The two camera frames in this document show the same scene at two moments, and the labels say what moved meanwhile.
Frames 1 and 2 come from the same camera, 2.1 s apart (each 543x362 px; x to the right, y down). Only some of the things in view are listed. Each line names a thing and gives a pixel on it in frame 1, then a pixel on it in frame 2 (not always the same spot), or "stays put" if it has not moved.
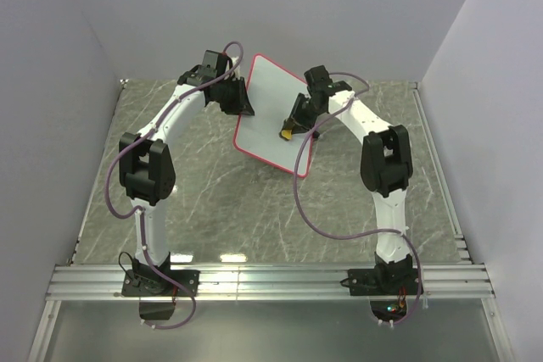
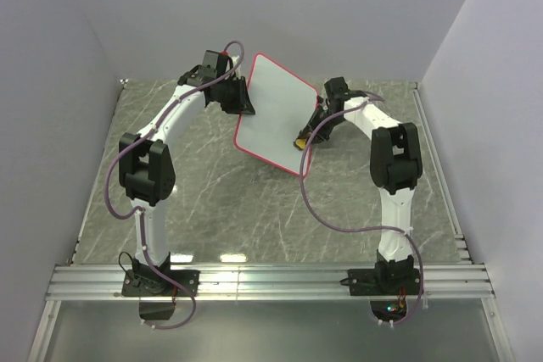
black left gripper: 243,106 stays put
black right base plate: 381,281 stays put
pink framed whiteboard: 271,90 stays put
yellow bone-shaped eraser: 287,133 to 301,142
